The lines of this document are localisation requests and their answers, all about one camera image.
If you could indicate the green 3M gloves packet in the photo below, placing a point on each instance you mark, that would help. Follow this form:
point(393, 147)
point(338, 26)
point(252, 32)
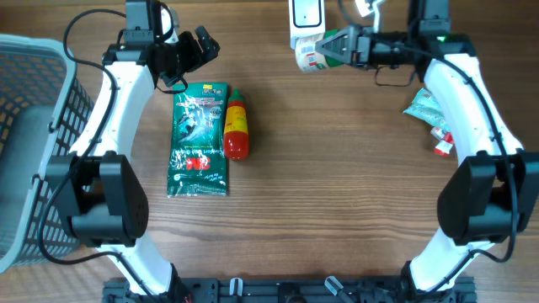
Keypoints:
point(197, 164)

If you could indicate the white barcode scanner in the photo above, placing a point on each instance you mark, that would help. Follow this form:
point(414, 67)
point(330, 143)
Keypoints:
point(307, 17)

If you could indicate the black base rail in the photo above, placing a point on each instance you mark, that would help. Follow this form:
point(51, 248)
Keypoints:
point(368, 289)

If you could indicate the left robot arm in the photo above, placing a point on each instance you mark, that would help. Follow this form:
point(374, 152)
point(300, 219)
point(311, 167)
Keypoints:
point(96, 192)

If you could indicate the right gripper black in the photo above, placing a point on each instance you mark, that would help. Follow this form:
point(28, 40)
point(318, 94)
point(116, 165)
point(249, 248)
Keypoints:
point(350, 42)

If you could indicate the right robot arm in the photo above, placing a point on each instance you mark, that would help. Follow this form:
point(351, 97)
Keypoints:
point(490, 197)

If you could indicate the red chili sauce bottle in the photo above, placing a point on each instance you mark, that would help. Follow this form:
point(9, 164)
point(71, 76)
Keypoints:
point(235, 134)

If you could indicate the red tissue pack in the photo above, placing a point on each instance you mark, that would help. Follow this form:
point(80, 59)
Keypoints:
point(441, 135)

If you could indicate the red Nescafe stick sachet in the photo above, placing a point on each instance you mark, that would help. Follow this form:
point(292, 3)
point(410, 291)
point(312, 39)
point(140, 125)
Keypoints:
point(443, 148)

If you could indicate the grey plastic mesh basket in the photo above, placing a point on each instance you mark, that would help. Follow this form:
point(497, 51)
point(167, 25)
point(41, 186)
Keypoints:
point(44, 109)

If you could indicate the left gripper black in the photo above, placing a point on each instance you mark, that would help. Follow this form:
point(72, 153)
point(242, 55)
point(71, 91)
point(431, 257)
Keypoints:
point(196, 50)

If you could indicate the green lid jar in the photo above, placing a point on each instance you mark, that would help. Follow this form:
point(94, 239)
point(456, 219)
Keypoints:
point(308, 59)

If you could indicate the mint green wipes packet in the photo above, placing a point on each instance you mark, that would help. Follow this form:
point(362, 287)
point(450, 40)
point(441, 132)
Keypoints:
point(425, 107)

